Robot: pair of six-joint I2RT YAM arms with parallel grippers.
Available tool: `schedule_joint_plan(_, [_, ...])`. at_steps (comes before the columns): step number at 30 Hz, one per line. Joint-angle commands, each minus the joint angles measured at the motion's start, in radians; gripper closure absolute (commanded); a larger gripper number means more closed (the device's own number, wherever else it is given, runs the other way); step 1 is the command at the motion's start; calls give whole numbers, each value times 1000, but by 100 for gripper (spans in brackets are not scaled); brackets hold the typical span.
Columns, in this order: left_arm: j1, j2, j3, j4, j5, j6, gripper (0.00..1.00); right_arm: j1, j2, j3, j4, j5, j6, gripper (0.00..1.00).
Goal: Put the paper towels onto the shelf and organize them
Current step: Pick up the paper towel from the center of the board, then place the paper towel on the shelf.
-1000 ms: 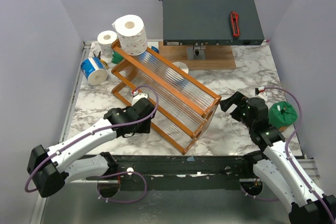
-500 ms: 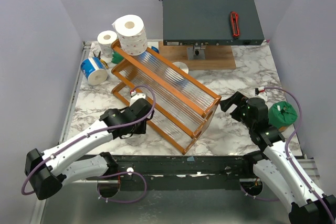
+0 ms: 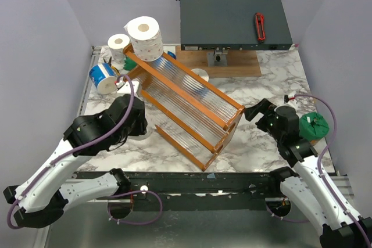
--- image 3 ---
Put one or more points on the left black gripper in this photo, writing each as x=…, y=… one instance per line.
x=141, y=128

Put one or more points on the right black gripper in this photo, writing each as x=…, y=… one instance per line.
x=262, y=117

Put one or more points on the green paper roll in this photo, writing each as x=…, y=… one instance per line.
x=313, y=127

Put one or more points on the white red-dotted paper roll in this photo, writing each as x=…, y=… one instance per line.
x=145, y=37

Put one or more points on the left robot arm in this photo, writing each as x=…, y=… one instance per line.
x=44, y=197

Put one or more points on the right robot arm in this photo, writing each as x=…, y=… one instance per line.
x=305, y=182

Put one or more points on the orange wooden shelf rack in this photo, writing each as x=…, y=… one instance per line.
x=196, y=118

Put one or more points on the white roll behind shelf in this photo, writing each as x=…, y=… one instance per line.
x=202, y=73

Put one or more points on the blue object behind shelf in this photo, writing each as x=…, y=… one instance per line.
x=172, y=55

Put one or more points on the brown wooden board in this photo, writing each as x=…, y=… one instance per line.
x=239, y=63

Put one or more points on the blue wrapped paper roll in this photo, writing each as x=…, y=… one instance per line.
x=104, y=78

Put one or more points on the small green object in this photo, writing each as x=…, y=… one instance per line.
x=129, y=64

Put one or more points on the black yellow pliers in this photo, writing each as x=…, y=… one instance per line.
x=109, y=62

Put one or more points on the plain white paper roll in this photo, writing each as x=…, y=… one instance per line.
x=116, y=44

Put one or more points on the red black utility knife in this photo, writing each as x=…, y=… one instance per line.
x=259, y=24

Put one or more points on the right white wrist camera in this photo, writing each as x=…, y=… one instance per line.
x=290, y=100

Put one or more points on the grey metal stand bracket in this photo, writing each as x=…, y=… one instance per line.
x=217, y=58

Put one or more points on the dark grey rack-mount device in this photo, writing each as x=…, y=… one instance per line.
x=208, y=25

